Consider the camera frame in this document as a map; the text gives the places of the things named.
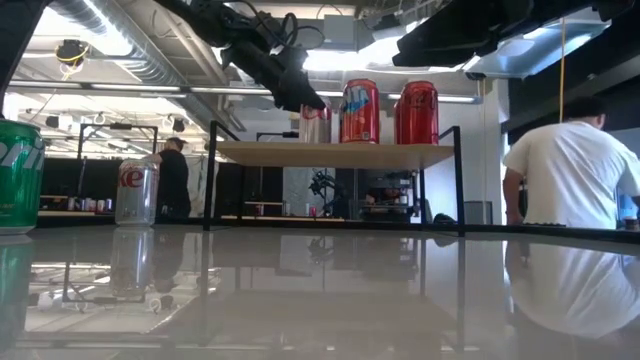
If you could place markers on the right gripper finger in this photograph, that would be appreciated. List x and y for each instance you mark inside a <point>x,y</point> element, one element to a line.
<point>445,40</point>

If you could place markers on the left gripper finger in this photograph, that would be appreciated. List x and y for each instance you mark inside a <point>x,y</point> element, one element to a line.
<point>300,92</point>

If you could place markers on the silver Diet Coke can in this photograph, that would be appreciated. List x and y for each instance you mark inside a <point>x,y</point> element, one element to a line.
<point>315,131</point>
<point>136,200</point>

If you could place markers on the orange-red Fanta can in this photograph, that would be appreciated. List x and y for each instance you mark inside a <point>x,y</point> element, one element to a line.
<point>360,120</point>

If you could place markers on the red Coca-Cola can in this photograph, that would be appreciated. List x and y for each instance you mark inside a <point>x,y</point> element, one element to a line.
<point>416,120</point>

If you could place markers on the green Sprite can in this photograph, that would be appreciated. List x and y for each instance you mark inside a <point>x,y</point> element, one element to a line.
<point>20,190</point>

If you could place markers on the black background robot arm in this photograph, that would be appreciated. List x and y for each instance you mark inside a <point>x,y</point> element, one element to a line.
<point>322,187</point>

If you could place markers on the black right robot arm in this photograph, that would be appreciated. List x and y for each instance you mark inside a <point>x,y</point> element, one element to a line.
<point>620,7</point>

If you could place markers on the wooden shelf with black legs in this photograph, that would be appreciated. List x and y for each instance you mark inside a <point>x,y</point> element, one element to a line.
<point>300,155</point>

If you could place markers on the black background bar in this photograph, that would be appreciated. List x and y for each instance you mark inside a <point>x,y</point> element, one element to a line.
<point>275,135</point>

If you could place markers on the ceiling light strip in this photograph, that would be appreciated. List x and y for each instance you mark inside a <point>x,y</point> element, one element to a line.
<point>135,87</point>
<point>460,99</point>

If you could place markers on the black background machine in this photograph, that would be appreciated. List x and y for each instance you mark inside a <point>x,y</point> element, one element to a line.
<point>390,210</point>

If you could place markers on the person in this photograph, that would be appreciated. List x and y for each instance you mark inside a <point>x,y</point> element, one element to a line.
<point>570,175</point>
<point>174,185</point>

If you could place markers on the grey trash bin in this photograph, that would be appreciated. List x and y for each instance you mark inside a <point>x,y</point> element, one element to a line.
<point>478,214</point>

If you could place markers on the wooden background table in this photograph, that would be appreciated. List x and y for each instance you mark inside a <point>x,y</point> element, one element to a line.
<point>75,213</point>

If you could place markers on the silver spiral ventilation duct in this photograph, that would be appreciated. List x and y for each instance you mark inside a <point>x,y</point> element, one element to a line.
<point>125,45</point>

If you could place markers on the black background gantry frame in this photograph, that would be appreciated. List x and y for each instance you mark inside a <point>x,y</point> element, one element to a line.
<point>120,126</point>

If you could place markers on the black aluminium table frame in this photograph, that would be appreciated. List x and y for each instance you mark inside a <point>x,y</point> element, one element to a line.
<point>380,225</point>

